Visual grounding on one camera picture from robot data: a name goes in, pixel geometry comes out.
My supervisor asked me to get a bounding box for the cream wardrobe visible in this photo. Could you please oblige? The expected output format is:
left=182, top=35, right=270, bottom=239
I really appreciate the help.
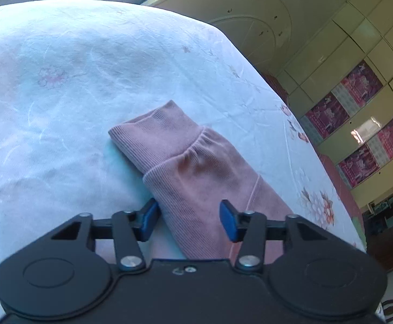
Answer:
left=277, top=0, right=393, bottom=210

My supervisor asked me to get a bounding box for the pink knit sweater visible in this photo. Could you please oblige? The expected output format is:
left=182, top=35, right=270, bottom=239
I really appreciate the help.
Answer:
left=108, top=100, right=293, bottom=260

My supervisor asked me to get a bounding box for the cream bed headboard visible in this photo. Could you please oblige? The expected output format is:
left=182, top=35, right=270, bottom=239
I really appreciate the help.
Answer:
left=141, top=0, right=293, bottom=71

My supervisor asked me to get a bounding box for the green cloth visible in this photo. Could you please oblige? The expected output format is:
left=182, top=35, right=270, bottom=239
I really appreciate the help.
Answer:
left=355, top=223, right=367, bottom=250

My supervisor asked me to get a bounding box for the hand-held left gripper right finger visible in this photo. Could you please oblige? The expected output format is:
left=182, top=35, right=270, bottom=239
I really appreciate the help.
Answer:
left=219, top=200, right=332, bottom=274

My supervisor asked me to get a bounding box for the white floral bed sheet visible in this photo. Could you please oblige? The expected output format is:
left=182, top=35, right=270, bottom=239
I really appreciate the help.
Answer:
left=0, top=0, right=386, bottom=324

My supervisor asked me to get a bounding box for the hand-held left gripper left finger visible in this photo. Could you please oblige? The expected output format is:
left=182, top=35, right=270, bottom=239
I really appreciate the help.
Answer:
left=50, top=198, right=160, bottom=272

